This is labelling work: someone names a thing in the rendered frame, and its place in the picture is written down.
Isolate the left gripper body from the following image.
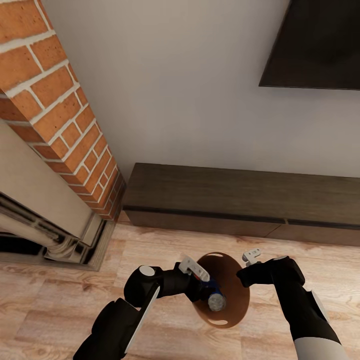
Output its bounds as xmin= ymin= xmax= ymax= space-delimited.
xmin=169 ymin=262 xmax=202 ymax=303

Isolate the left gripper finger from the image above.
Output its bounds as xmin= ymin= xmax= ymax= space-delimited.
xmin=197 ymin=287 xmax=216 ymax=301

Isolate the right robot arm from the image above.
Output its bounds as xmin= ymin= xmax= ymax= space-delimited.
xmin=236 ymin=247 xmax=350 ymax=360

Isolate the trash can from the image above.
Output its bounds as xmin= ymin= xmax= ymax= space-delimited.
xmin=192 ymin=251 xmax=251 ymax=330

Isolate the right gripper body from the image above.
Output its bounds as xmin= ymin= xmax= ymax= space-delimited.
xmin=236 ymin=261 xmax=268 ymax=288

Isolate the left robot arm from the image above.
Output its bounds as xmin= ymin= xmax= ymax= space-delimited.
xmin=72 ymin=255 xmax=216 ymax=360

